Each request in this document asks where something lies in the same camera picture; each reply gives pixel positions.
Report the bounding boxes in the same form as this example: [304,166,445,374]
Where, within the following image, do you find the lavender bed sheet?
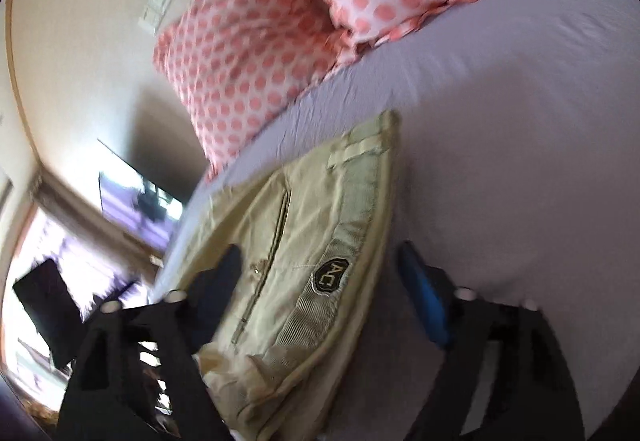
[154,0,639,432]

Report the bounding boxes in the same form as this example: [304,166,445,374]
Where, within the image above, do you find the left polka dot pillow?
[153,0,355,179]

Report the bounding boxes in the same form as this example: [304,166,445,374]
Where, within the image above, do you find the khaki pants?
[167,109,404,441]

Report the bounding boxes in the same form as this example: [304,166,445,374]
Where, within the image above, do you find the brown curtain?
[30,168,158,281]

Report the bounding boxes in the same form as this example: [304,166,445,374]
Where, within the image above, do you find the dark framed mirror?
[98,141,183,253]

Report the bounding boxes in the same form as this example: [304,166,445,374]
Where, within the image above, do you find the white wall socket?
[138,5,163,36]

